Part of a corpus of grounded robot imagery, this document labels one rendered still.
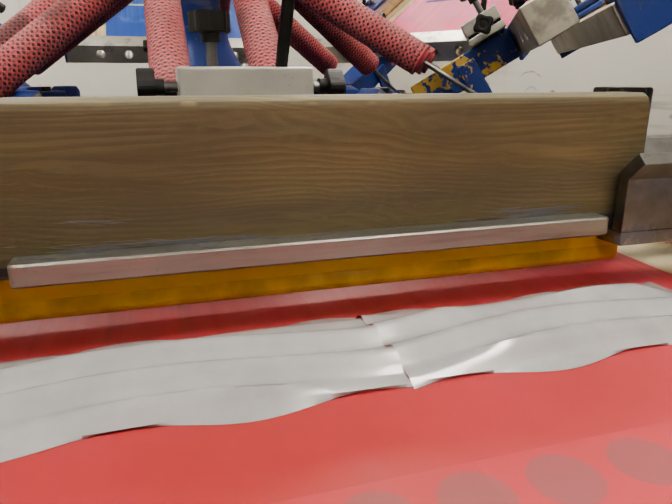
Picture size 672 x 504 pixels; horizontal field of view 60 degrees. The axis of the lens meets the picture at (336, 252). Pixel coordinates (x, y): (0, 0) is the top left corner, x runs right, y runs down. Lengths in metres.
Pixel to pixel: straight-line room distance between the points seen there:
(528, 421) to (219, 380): 0.11
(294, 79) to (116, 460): 0.43
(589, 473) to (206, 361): 0.14
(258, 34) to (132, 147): 0.57
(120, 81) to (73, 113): 4.15
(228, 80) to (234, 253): 0.32
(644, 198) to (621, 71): 2.76
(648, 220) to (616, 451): 0.19
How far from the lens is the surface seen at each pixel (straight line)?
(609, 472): 0.20
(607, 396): 0.24
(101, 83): 4.43
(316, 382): 0.22
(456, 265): 0.33
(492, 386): 0.24
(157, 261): 0.26
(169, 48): 0.78
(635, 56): 3.06
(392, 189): 0.29
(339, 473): 0.19
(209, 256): 0.26
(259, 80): 0.57
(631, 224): 0.36
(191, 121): 0.27
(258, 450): 0.20
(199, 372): 0.23
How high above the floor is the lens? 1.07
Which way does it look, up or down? 17 degrees down
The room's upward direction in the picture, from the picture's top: straight up
